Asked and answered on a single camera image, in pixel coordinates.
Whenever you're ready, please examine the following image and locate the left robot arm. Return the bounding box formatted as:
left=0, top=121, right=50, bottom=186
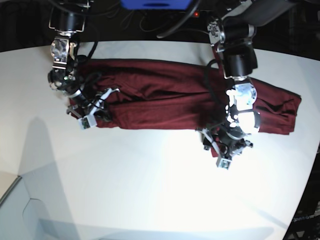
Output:
left=199, top=0, right=301, bottom=168

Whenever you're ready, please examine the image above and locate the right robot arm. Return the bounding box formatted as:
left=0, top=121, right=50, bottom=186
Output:
left=47, top=0, right=119, bottom=129

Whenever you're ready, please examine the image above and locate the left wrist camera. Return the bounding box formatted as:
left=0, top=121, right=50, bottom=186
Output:
left=216, top=156, right=232, bottom=170

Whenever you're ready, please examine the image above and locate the black power strip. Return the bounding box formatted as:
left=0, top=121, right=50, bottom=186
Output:
left=189, top=9, right=214, bottom=19

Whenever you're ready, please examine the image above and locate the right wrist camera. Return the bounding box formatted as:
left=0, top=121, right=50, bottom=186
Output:
left=77, top=115, right=97, bottom=130

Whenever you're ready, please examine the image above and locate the blue box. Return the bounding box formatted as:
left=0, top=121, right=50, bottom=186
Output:
left=120, top=0, right=192, bottom=10

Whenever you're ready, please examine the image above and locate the dark red t-shirt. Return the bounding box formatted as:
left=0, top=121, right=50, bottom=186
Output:
left=67, top=58, right=303, bottom=159

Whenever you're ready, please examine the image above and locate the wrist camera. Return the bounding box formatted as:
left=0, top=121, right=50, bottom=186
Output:
left=216, top=156, right=232, bottom=170
left=77, top=115, right=97, bottom=130

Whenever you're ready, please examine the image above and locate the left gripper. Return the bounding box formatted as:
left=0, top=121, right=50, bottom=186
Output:
left=196, top=127, right=253, bottom=159

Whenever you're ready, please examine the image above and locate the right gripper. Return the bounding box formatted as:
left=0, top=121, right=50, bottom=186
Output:
left=66, top=86, right=120, bottom=123

